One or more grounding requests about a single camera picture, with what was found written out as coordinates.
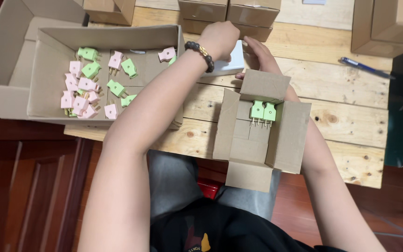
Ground person's right hand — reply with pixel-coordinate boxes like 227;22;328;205
235;36;283;80

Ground person's left hand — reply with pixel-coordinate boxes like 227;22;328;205
198;21;241;63

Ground white rectangular box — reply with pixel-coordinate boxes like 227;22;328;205
201;39;246;77

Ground green electrical plug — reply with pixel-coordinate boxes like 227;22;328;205
250;100;265;126
263;102;278;127

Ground long cardboard tray box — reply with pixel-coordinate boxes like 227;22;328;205
27;24;185;130

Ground small open cardboard box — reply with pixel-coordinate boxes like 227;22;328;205
213;69;312;193

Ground heap of green plugs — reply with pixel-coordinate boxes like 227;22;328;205
65;47;177;118

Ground blue pen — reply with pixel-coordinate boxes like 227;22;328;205
339;57;395;80

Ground red plastic object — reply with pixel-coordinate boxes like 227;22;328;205
197;177;224;200

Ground person's grey trousers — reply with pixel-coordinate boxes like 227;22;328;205
148;149;281;223

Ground heap of pink plugs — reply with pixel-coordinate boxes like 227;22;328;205
60;46;177;120

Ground big closed cardboard box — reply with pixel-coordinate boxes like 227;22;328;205
351;0;403;59

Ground person's black shirt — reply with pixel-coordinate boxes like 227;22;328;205
149;199;350;252

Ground dark green object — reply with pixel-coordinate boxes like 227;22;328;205
384;101;403;167

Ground large open cardboard box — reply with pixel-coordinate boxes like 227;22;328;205
0;0;87;120

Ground dark wooden panelled door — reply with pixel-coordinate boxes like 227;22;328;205
0;137;94;252

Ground dark bead bracelet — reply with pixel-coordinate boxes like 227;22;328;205
185;41;215;73

